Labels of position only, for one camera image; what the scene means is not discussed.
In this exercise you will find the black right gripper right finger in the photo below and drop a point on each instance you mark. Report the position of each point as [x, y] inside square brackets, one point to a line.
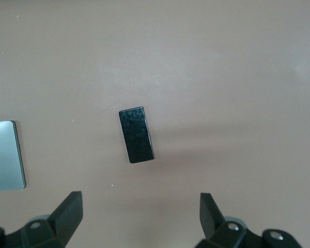
[211, 219]

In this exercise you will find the silver rectangular slab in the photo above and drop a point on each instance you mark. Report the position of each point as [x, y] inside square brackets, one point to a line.
[3, 156]

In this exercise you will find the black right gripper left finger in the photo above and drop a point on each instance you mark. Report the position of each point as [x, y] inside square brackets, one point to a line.
[64, 219]

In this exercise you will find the black rectangular block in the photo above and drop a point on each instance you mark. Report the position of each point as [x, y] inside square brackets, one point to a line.
[137, 135]

